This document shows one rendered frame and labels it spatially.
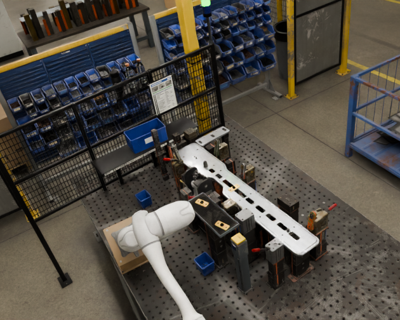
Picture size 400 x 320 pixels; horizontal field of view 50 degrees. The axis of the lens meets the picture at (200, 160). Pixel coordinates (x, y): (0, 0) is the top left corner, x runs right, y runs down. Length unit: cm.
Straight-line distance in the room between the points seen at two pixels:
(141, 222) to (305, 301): 113
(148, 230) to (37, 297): 216
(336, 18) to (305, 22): 53
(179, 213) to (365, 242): 138
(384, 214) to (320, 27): 263
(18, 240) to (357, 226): 323
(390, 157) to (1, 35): 708
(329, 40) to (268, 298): 402
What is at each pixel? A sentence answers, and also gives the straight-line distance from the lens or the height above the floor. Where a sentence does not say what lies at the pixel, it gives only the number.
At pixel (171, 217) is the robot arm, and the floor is 149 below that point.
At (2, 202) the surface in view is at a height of 31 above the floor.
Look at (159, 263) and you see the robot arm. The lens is 213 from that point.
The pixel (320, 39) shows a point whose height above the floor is 62.
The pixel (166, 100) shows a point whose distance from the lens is 360.
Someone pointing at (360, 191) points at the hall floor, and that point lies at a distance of 443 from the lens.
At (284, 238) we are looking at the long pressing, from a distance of 264.
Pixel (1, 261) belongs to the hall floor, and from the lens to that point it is 464.
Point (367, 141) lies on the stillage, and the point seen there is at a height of 16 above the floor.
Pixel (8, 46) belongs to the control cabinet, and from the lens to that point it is 915.
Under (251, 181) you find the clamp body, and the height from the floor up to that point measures 93.
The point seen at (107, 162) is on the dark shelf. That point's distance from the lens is 343.
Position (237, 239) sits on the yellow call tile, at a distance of 243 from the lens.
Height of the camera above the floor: 298
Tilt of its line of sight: 37 degrees down
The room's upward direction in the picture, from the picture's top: 11 degrees counter-clockwise
